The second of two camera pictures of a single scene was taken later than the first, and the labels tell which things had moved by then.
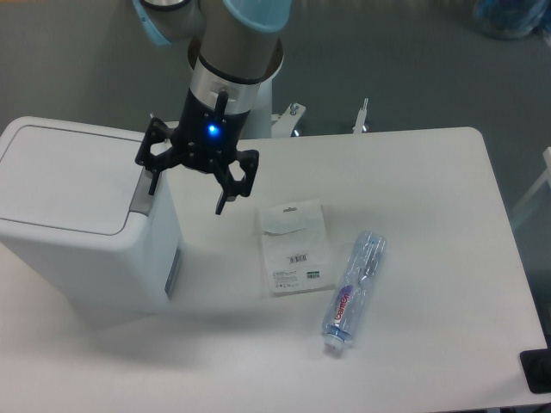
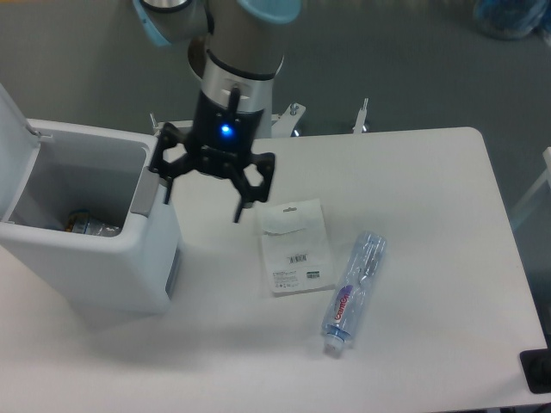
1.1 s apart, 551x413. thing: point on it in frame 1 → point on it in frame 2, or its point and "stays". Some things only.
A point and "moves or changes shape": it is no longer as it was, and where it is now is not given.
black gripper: (206, 136) → (224, 133)
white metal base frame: (281, 124) stays
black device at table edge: (536, 367) stays
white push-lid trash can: (65, 194) moves or changes shape
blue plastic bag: (510, 19) stays
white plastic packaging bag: (297, 246) stays
